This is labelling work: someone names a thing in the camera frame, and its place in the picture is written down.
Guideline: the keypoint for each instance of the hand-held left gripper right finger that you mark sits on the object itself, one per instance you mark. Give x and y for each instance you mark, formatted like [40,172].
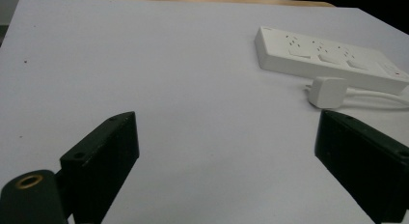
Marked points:
[363,159]

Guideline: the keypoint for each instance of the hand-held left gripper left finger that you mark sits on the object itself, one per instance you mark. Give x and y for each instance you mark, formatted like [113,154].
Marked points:
[99,166]

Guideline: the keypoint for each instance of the white plug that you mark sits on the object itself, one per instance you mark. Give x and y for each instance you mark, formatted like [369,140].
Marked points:
[327,92]

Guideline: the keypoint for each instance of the white power strip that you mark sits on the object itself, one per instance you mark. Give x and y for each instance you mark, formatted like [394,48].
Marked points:
[321,58]

